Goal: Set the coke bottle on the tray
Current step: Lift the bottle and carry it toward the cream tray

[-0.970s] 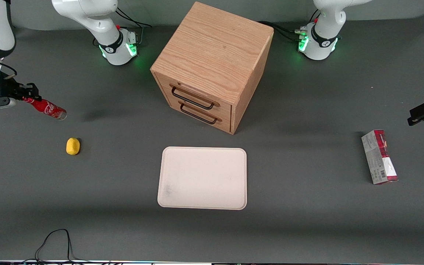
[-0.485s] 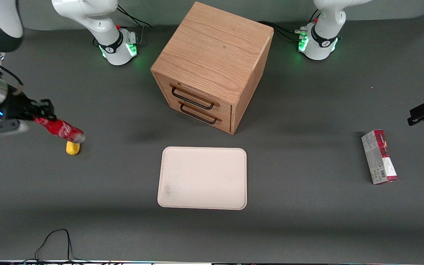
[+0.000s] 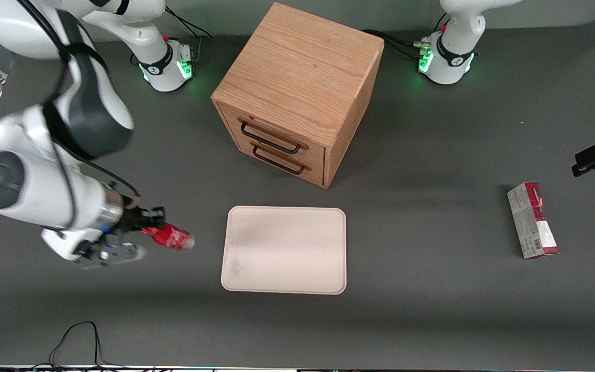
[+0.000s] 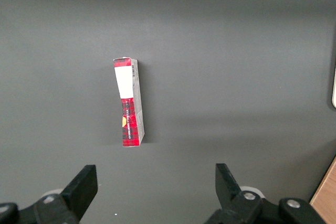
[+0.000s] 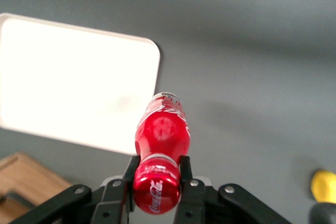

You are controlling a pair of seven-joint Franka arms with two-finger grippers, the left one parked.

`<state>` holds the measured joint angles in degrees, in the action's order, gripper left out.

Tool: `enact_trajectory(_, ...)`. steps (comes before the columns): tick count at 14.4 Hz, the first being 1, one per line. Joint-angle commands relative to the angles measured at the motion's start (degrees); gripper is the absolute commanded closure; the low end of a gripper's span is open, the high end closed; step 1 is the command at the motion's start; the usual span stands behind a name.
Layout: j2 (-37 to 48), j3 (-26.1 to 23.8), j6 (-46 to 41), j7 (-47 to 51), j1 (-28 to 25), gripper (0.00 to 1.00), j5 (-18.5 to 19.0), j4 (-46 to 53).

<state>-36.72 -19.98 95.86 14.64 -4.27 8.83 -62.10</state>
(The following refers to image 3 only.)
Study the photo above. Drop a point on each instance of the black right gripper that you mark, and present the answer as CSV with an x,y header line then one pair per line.
x,y
132,219

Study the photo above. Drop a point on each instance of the grey and red carton box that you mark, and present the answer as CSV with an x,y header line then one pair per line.
x,y
532,222

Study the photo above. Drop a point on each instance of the red coke bottle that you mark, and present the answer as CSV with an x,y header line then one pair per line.
x,y
173,237

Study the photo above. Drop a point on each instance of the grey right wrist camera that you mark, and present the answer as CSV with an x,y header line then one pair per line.
x,y
116,254

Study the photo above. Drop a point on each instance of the wooden drawer cabinet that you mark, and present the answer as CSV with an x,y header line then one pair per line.
x,y
302,77

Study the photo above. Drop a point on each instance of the cream rectangular tray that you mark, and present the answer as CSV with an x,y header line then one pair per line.
x,y
284,250

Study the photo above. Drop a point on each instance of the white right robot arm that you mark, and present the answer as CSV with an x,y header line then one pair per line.
x,y
70,113

